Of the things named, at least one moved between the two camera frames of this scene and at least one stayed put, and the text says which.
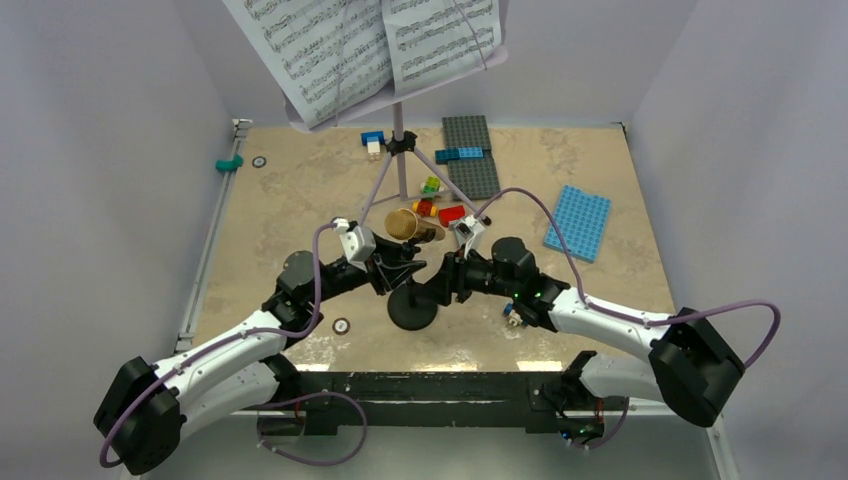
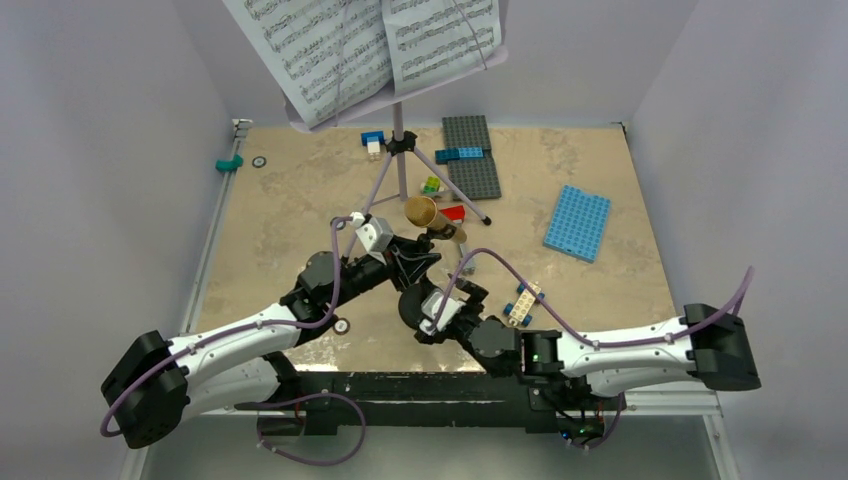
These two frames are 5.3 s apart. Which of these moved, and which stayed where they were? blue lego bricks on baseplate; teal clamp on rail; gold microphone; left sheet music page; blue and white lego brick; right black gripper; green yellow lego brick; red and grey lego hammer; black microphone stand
Moved: gold microphone; right black gripper; black microphone stand
Stayed: blue lego bricks on baseplate; blue and white lego brick; teal clamp on rail; left sheet music page; red and grey lego hammer; green yellow lego brick
